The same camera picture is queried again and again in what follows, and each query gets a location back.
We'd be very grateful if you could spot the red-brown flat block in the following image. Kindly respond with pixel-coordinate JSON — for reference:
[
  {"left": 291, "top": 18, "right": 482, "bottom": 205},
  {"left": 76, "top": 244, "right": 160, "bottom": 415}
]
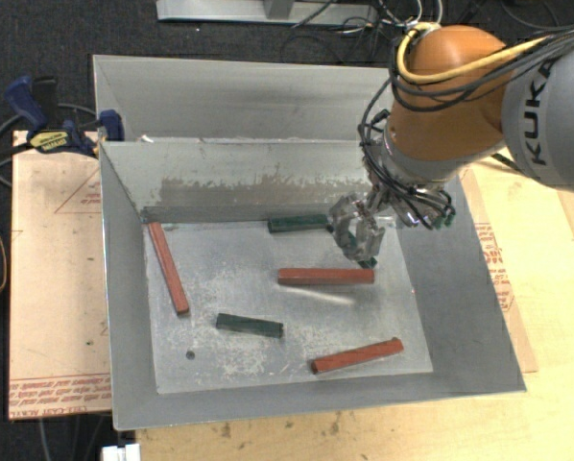
[
  {"left": 309, "top": 336, "right": 406, "bottom": 376},
  {"left": 276, "top": 266, "right": 376, "bottom": 287},
  {"left": 146, "top": 221, "right": 191, "bottom": 317}
]

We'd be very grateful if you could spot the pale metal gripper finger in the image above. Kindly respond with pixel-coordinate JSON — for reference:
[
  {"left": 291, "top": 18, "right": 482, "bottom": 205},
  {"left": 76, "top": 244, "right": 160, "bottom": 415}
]
[
  {"left": 332, "top": 222, "right": 361, "bottom": 262},
  {"left": 356, "top": 218, "right": 386, "bottom": 265}
]

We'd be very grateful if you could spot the brown cardboard board, red print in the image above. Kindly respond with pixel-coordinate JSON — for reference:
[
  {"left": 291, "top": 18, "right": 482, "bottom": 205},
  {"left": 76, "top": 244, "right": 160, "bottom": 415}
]
[{"left": 8, "top": 130, "right": 540, "bottom": 422}]

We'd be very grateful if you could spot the grey metal bin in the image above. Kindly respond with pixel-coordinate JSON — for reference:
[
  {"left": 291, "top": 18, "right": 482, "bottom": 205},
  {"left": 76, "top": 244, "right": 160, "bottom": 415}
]
[{"left": 92, "top": 54, "right": 528, "bottom": 432}]

